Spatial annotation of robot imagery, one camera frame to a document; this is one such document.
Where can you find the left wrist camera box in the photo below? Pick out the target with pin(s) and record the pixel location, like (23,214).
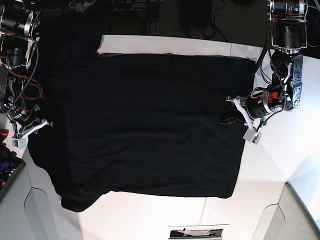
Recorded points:
(252,136)

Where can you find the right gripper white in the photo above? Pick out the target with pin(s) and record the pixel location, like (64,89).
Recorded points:
(26,122)

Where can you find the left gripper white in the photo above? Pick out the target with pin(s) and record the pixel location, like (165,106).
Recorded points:
(253,112)

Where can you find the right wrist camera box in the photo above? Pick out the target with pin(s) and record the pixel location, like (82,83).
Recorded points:
(19,143)

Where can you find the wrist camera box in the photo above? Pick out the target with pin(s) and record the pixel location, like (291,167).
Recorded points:
(19,143)
(252,136)

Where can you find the black t-shirt with graphic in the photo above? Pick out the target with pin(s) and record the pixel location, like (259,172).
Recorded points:
(138,123)

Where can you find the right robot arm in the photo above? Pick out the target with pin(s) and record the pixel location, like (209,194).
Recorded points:
(19,57)

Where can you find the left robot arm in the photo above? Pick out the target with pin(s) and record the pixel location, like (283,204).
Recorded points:
(280,65)

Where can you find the grey bin with colourful clothes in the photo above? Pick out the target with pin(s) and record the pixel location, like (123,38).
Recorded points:
(10,165)

